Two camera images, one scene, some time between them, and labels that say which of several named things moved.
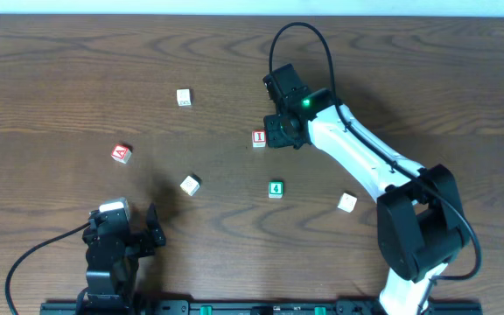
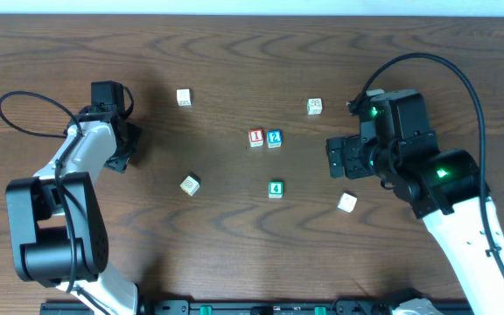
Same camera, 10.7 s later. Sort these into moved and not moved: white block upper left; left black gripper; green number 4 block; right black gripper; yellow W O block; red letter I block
Moved: left black gripper; right black gripper
Not moved: yellow W O block; green number 4 block; red letter I block; white block upper left
